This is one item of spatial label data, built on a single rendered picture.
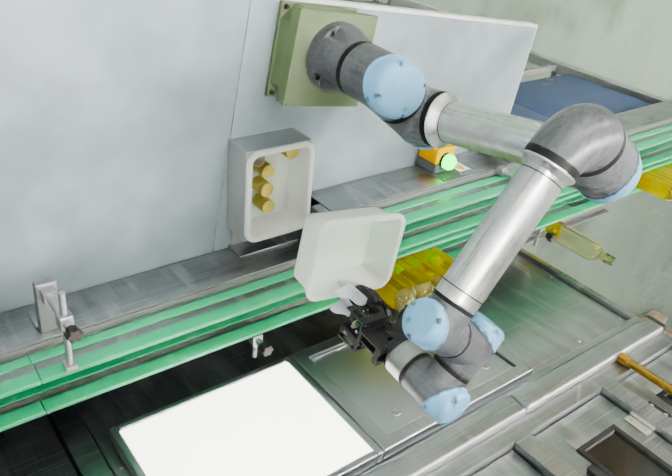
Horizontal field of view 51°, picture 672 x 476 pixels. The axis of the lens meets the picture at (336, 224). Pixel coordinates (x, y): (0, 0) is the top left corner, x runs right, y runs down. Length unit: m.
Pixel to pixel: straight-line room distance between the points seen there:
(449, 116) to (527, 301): 0.79
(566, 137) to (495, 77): 0.97
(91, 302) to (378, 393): 0.64
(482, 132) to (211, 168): 0.59
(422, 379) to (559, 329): 0.80
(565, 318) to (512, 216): 0.94
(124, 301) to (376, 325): 0.53
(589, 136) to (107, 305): 0.97
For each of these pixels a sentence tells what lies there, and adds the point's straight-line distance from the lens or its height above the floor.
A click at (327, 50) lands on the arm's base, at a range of 1.47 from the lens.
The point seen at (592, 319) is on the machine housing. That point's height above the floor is 1.25.
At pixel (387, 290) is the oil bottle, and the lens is 1.66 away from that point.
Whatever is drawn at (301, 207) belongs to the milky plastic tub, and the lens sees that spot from 1.66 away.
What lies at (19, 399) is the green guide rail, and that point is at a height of 0.91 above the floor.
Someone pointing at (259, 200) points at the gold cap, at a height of 0.79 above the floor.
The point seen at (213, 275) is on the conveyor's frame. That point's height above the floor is 0.84.
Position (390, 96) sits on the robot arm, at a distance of 1.37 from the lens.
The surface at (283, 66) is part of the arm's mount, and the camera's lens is 1.51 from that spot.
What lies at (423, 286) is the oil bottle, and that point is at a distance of 1.68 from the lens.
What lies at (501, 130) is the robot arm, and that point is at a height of 1.23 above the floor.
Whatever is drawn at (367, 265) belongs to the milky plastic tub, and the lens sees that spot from 1.52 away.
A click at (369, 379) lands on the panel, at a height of 1.14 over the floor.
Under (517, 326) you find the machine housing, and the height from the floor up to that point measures 1.16.
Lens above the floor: 1.99
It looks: 42 degrees down
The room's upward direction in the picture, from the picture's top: 126 degrees clockwise
